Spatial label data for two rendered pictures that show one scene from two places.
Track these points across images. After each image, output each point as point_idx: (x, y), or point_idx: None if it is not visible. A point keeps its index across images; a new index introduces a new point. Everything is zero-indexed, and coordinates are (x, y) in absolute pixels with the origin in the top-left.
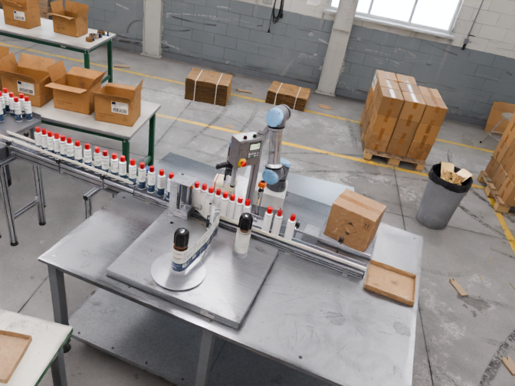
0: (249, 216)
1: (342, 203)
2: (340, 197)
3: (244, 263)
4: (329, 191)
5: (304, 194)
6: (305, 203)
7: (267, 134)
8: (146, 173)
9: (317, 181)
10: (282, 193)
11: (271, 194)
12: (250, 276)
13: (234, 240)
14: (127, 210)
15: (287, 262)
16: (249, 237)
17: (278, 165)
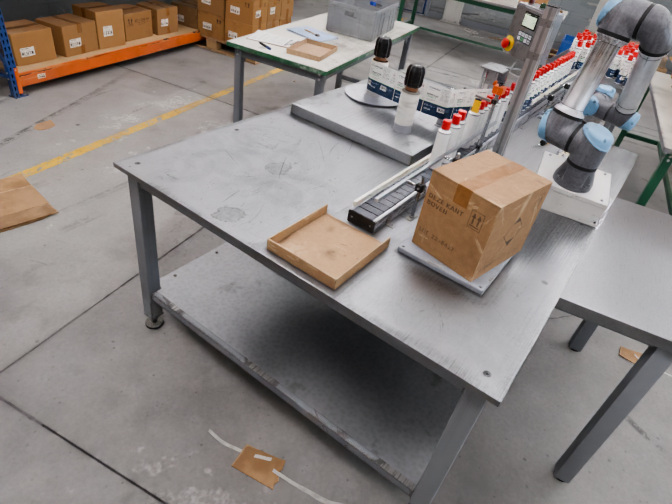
0: (414, 64)
1: (489, 157)
2: (511, 162)
3: (382, 127)
4: (636, 290)
5: (600, 248)
6: (565, 237)
7: (628, 77)
8: None
9: (671, 286)
10: (553, 183)
11: (542, 170)
12: (360, 125)
13: (428, 133)
14: None
15: (393, 168)
16: (403, 99)
17: (562, 107)
